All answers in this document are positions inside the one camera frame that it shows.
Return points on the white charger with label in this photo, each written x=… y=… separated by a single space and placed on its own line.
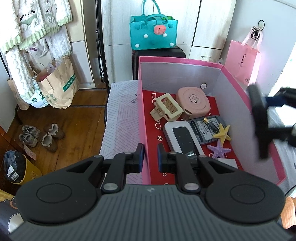
x=230 y=162

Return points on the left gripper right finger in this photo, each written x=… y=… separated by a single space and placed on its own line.
x=178 y=165

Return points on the purple starfish clip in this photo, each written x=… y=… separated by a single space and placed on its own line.
x=218 y=151

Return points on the grey patterned tablecloth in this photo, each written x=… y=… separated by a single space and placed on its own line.
x=122 y=129

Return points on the pink cardboard box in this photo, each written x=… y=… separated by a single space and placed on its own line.
x=162 y=75

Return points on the brown fuzzy boots pair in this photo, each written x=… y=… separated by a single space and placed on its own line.
x=48 y=138

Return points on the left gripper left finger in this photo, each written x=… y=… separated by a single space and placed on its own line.
x=119 y=167

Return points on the brown paper bag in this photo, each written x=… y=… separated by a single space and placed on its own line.
x=58 y=83

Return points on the beige hair claw clip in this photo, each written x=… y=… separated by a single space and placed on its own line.
x=166 y=107

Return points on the white fluffy robe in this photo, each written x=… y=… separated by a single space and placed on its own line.
x=26 y=24

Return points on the yellow starfish clip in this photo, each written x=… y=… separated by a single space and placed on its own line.
x=222 y=134

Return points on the white pocket wifi device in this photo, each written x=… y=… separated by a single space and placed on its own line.
x=182 y=139

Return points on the yellow waste bin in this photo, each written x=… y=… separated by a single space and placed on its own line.
x=18 y=169

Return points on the black power adapter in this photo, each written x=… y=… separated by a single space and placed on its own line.
x=260 y=117

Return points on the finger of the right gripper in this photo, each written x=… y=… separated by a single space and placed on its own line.
x=284 y=134
x=285 y=96

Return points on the grey sneakers pair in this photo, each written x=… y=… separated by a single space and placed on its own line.
x=29 y=135

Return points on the small battery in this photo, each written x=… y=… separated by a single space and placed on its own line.
x=211 y=125

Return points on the white wardrobe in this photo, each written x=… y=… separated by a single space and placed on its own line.
x=199 y=28

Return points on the pink paper gift bag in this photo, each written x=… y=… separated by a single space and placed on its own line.
x=243 y=58

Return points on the pink square compact case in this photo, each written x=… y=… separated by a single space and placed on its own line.
x=193 y=101

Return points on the teal felt tote bag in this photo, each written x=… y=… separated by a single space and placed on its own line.
x=156 y=31

